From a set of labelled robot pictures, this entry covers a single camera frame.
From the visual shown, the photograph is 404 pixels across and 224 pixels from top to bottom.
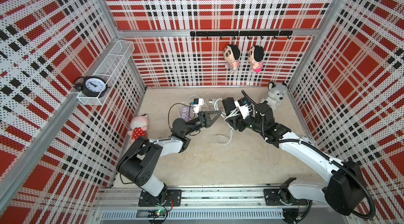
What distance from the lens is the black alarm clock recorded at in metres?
0.63

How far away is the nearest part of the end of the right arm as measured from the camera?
2.24ft

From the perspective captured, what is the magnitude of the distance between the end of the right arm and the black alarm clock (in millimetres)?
574
